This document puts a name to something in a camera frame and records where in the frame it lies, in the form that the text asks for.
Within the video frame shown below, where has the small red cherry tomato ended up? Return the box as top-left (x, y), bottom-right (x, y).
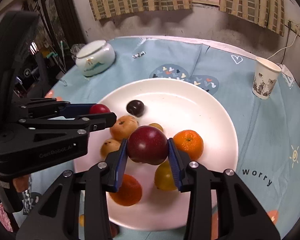
top-left (89, 104), bottom-right (110, 114)

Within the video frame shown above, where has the dark purple plum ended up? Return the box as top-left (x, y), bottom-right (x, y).
top-left (126, 100), bottom-right (145, 117)

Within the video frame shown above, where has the dark red apple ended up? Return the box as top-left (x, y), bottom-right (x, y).
top-left (127, 126), bottom-right (169, 165)

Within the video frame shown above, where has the small yellow round fruit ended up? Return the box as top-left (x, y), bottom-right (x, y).
top-left (154, 160), bottom-right (177, 191)

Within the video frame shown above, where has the small olive brown fruit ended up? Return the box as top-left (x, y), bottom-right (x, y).
top-left (149, 123), bottom-right (164, 132)

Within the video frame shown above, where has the pale yellow round fruit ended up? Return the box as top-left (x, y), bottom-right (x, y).
top-left (100, 139), bottom-right (121, 159)

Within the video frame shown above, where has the tan round pear with stem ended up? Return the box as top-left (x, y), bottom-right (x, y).
top-left (110, 115), bottom-right (139, 141)

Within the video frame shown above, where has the small tan fruit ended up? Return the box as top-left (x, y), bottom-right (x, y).
top-left (79, 215), bottom-right (84, 227)

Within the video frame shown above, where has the pale blue lidded ceramic jar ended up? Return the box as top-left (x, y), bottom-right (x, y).
top-left (75, 40), bottom-right (115, 77)

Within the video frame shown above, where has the blue patterned tablecloth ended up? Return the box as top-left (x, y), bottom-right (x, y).
top-left (12, 35), bottom-right (300, 240)

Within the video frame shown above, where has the orange tangerine on plate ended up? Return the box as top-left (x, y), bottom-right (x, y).
top-left (173, 130), bottom-right (204, 161)

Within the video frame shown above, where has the white oval plate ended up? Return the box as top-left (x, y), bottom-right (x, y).
top-left (73, 77), bottom-right (240, 231)

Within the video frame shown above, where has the patterned paper cup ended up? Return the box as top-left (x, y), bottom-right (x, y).
top-left (252, 57), bottom-right (281, 100)

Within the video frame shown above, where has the checked beige curtain right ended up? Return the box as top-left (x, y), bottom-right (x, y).
top-left (219, 0), bottom-right (285, 36)

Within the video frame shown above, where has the white power cable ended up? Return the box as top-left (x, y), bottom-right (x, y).
top-left (267, 21), bottom-right (299, 60)

